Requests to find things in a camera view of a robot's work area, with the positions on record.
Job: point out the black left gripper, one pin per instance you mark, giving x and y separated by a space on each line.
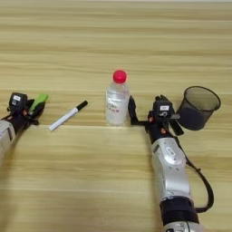
19 120

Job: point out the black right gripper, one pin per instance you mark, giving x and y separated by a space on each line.
158 131

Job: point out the green rectangular block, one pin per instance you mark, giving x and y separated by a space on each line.
40 99

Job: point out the clear bottle with red cap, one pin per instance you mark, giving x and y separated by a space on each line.
117 102

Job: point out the black mesh cup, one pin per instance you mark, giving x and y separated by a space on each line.
193 117

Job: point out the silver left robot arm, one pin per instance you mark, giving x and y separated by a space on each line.
6 134

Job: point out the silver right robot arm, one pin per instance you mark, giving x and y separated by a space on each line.
170 169

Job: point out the labelled box on right gripper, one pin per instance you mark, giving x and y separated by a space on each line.
163 110

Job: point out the labelled box on gripper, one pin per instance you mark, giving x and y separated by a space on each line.
17 102
163 110

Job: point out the labelled box on left gripper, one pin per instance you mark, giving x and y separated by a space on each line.
17 102

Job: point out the white marker with black cap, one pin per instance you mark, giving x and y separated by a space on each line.
65 117

